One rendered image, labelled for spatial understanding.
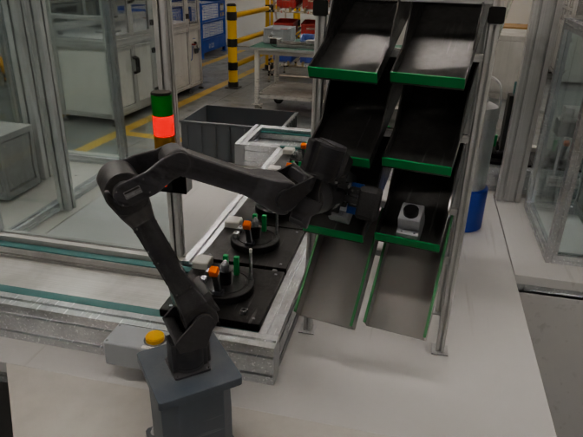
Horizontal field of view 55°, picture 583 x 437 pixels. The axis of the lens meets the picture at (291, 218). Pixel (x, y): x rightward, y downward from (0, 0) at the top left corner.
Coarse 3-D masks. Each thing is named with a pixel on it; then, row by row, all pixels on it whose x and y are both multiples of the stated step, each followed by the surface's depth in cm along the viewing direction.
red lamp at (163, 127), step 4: (168, 116) 132; (172, 116) 133; (156, 120) 132; (160, 120) 132; (164, 120) 132; (168, 120) 132; (172, 120) 133; (156, 124) 132; (160, 124) 132; (164, 124) 132; (168, 124) 133; (172, 124) 134; (156, 128) 133; (160, 128) 133; (164, 128) 133; (168, 128) 133; (172, 128) 134; (156, 132) 133; (160, 132) 133; (164, 132) 133; (168, 132) 134; (172, 132) 134; (156, 136) 134; (160, 136) 133; (164, 136) 133; (168, 136) 134
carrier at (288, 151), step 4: (284, 148) 233; (288, 148) 233; (292, 148) 233; (284, 152) 232; (288, 152) 232; (292, 152) 232; (296, 152) 224; (280, 156) 230; (284, 156) 230; (288, 156) 230; (292, 156) 221; (296, 156) 224; (300, 156) 224; (280, 160) 224; (284, 160) 225; (288, 160) 225; (296, 160) 219; (300, 160) 219; (276, 164) 221; (280, 164) 221; (284, 164) 221
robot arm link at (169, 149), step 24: (168, 144) 81; (144, 168) 83; (168, 168) 79; (192, 168) 81; (216, 168) 83; (240, 168) 87; (120, 192) 75; (144, 192) 77; (240, 192) 86; (264, 192) 87
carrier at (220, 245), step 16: (240, 224) 168; (256, 224) 155; (224, 240) 159; (240, 240) 155; (256, 240) 156; (272, 240) 156; (288, 240) 160; (240, 256) 151; (256, 256) 152; (272, 256) 152; (288, 256) 152
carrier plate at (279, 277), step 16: (192, 272) 143; (256, 272) 144; (272, 272) 144; (256, 288) 137; (272, 288) 137; (240, 304) 130; (256, 304) 130; (224, 320) 125; (240, 320) 124; (256, 320) 125
